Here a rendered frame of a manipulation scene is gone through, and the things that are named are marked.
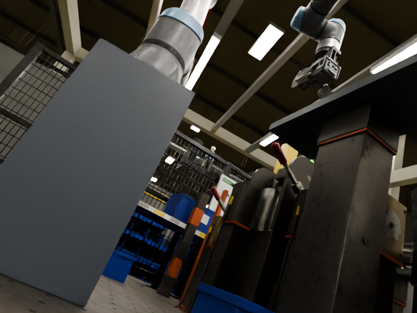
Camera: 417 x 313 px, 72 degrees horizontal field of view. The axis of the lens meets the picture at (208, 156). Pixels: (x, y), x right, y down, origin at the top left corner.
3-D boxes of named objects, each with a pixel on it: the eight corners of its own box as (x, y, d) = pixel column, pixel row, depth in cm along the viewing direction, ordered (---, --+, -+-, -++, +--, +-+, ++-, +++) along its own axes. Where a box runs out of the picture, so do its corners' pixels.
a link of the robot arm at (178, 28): (139, 28, 61) (166, -10, 66) (138, 68, 73) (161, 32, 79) (190, 54, 62) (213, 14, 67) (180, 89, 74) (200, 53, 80)
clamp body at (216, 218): (201, 320, 97) (235, 223, 112) (176, 310, 94) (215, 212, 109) (193, 315, 103) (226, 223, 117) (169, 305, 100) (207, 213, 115)
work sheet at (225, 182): (233, 234, 176) (249, 190, 188) (203, 218, 169) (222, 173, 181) (232, 234, 177) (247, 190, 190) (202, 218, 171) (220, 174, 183)
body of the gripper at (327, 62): (321, 67, 90) (329, 41, 95) (301, 79, 98) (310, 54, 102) (337, 81, 92) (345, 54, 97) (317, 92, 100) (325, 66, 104)
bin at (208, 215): (219, 242, 151) (227, 219, 156) (172, 217, 139) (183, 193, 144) (202, 240, 165) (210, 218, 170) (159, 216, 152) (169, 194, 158)
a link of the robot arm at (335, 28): (318, 27, 109) (337, 38, 110) (311, 48, 105) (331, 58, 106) (331, 12, 102) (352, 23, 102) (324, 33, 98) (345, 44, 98)
